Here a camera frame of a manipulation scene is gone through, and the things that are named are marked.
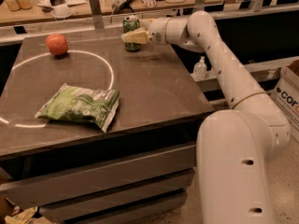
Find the wooden workbench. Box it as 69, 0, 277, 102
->
0, 0, 223, 28

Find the white cardboard box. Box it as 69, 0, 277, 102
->
271, 60, 299, 142

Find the green chip bag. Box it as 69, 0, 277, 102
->
35, 83, 120, 133

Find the white bowl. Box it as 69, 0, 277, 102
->
51, 5, 73, 19

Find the grey drawer cabinet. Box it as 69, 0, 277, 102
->
0, 29, 211, 224

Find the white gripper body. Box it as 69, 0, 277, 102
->
149, 18, 170, 45

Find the left clear sanitizer bottle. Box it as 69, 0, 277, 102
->
193, 56, 206, 80

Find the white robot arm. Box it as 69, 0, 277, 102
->
121, 11, 291, 224

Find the grey power strip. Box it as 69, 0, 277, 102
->
111, 0, 139, 13

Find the red apple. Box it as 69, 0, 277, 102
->
46, 34, 68, 56

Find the green drink can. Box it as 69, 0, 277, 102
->
122, 15, 141, 52

